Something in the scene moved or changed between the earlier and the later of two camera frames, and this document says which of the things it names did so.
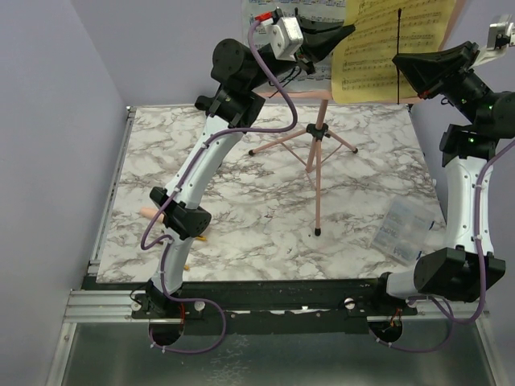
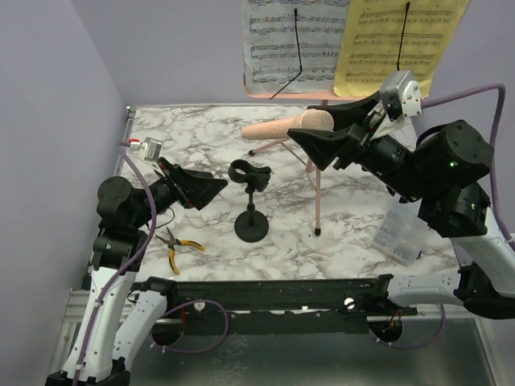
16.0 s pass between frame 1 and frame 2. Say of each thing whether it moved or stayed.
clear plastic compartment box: stayed
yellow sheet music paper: stayed
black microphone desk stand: moved
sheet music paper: stayed
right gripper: moved
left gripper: moved
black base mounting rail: stayed
